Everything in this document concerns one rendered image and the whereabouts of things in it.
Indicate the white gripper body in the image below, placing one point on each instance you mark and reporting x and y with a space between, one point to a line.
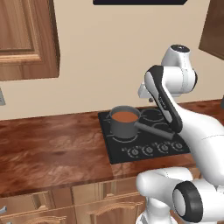
143 91

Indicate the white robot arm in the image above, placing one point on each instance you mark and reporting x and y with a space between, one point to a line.
204 131

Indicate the brown marinade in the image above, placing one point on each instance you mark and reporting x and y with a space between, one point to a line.
124 116

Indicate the grey saucepan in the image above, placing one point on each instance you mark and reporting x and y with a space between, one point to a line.
124 128

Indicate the black hob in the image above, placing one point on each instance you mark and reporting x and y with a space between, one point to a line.
145 143

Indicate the round hob knob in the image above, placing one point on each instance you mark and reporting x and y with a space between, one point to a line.
163 147
148 150
134 151
177 145

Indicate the black range hood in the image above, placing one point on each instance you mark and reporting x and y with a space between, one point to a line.
140 2

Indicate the wooden drawer front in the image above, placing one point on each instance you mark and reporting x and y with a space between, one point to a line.
62 197
87 189

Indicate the dark wooden wall cupboard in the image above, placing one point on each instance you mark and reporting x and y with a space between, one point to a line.
213 26

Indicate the wooden wall cupboard door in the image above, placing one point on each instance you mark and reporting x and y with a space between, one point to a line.
26 38

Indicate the grey wall socket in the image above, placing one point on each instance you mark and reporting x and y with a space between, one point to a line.
1 96

